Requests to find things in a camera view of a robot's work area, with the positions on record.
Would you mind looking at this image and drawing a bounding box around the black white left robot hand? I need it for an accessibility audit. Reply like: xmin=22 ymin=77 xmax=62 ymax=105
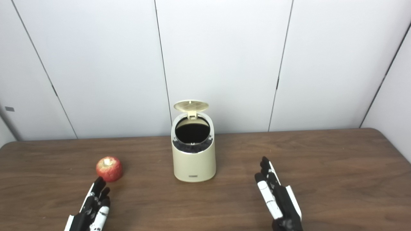
xmin=64 ymin=176 xmax=111 ymax=231

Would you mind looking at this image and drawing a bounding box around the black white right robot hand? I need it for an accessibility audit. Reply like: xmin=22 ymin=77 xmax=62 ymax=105
xmin=255 ymin=156 xmax=304 ymax=231

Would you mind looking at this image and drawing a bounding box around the red apple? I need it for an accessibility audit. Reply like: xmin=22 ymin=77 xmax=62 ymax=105
xmin=96 ymin=156 xmax=123 ymax=183

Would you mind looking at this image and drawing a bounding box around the cream-colored bin body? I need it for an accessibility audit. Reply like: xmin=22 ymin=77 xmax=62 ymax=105
xmin=171 ymin=112 xmax=216 ymax=183

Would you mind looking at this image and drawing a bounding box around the black bin liner bag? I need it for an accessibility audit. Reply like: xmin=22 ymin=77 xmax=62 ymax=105
xmin=173 ymin=123 xmax=214 ymax=154

